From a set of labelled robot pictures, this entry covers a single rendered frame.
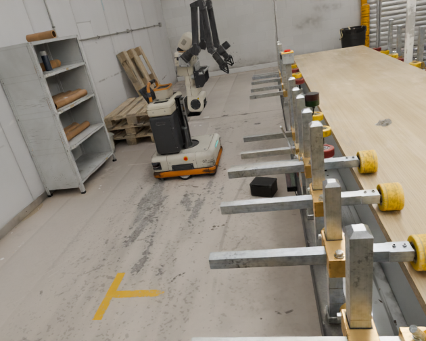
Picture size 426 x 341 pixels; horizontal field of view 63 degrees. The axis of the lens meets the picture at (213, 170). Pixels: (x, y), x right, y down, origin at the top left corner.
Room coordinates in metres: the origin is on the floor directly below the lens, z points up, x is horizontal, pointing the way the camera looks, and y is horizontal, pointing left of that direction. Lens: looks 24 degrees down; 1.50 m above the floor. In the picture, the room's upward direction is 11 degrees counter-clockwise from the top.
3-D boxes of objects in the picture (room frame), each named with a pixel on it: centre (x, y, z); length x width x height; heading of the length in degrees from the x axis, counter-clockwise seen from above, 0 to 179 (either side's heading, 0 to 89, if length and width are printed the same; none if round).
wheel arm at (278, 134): (1.88, -0.42, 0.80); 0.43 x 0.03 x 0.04; 78
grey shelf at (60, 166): (3.88, 1.52, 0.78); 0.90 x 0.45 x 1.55; 168
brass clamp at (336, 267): (0.66, -0.25, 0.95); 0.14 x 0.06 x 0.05; 168
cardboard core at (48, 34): (3.99, 1.50, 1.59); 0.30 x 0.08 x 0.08; 78
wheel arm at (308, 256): (0.65, -0.20, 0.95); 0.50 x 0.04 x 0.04; 78
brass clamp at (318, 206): (0.90, -0.30, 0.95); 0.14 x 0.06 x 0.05; 168
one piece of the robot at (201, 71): (3.50, -0.05, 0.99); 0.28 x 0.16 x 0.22; 168
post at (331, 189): (0.68, -0.26, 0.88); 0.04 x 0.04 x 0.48; 78
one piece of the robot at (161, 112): (3.58, 0.32, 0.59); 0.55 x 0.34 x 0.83; 168
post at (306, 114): (1.17, -0.36, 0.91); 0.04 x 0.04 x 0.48; 78
